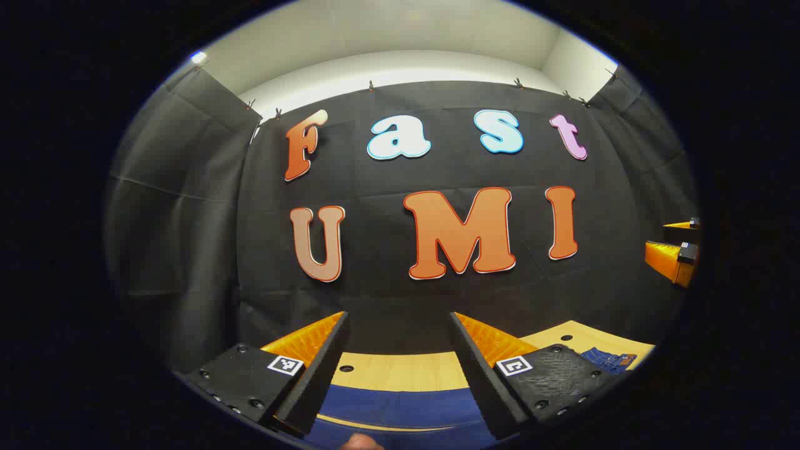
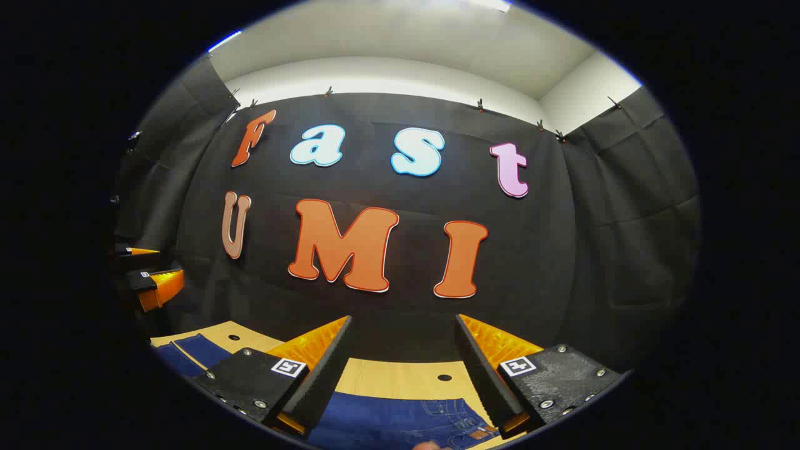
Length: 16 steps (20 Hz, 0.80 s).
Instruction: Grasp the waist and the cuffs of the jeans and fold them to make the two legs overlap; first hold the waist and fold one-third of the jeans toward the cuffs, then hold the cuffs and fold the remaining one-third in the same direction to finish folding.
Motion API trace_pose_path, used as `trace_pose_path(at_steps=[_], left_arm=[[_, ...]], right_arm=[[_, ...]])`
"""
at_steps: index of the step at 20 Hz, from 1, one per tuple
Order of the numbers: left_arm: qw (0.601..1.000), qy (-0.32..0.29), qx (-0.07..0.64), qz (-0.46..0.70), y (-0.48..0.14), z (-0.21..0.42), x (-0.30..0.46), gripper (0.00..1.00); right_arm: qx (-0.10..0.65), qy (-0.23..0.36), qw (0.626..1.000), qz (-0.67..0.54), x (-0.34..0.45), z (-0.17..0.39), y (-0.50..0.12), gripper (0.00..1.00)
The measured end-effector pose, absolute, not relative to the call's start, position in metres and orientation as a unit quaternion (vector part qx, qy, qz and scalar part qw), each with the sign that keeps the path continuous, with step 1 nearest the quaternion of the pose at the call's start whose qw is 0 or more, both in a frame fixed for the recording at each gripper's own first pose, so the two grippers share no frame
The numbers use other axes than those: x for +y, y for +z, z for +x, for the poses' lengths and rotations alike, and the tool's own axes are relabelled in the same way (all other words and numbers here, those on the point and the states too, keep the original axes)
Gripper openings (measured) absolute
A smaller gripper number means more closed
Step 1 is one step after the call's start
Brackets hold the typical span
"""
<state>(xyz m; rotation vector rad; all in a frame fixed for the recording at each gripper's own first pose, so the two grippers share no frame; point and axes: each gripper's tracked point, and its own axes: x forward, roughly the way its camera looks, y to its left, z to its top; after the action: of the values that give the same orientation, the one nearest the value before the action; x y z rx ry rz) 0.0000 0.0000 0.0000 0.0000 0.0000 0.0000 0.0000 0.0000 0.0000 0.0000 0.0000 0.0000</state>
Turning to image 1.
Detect row of small cloth clips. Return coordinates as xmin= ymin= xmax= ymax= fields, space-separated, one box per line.
xmin=194 ymin=59 xmax=621 ymax=121

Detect blue denim jeans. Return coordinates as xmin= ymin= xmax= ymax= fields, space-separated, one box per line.
xmin=303 ymin=347 xmax=638 ymax=450

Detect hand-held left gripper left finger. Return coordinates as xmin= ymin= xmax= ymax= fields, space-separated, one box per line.
xmin=187 ymin=311 xmax=351 ymax=438

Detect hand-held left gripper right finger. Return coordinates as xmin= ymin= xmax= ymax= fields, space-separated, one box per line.
xmin=449 ymin=311 xmax=626 ymax=441

